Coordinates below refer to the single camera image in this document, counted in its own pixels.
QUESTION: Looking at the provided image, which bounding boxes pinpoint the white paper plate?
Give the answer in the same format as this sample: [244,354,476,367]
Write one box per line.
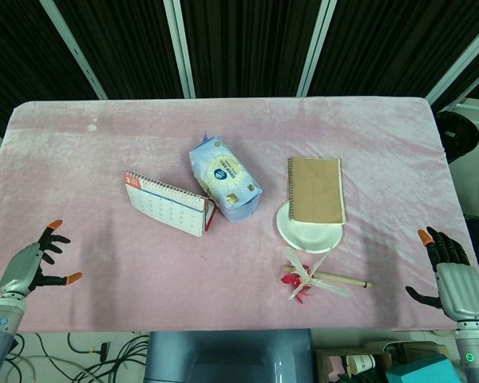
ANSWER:
[276,201,344,254]

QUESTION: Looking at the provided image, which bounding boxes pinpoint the black round stool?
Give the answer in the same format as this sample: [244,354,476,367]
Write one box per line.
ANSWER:
[435,111,479,162]

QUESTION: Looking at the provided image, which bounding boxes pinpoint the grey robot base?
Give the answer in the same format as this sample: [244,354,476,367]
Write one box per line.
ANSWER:
[143,329,315,383]

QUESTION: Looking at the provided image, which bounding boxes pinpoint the wooden stick feather toy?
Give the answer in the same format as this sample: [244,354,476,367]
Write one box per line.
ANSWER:
[279,246,374,305]

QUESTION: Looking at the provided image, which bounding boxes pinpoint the white frame post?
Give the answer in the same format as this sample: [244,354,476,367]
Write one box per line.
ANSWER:
[424,15,479,105]
[162,0,196,99]
[38,0,109,101]
[296,0,335,97]

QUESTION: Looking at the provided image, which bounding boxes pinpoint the blue tissue pack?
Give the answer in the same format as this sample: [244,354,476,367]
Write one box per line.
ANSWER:
[188,132,263,223]

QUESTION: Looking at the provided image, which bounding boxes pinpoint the brown spiral notebook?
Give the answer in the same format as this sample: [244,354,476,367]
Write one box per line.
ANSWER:
[287,156,348,227]

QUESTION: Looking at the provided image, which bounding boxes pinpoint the teal box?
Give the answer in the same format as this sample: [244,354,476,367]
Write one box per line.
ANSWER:
[385,353,462,383]

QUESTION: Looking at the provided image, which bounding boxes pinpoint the black floor cables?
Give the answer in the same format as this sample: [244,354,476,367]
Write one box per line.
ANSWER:
[0,331,151,383]

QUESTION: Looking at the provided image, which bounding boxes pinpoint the spiral desk calendar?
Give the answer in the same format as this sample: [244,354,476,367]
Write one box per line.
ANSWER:
[124,171,217,239]

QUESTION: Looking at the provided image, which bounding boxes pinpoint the white paper cup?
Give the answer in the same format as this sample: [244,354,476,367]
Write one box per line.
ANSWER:
[346,353,378,376]

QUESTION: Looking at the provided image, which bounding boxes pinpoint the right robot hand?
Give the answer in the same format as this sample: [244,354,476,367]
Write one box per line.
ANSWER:
[406,226,479,322]

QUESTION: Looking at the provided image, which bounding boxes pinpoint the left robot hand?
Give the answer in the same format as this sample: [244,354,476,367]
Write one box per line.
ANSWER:
[0,219,83,299]

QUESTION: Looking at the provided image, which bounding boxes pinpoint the pink table cloth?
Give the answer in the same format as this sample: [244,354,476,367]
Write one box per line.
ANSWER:
[0,97,479,334]

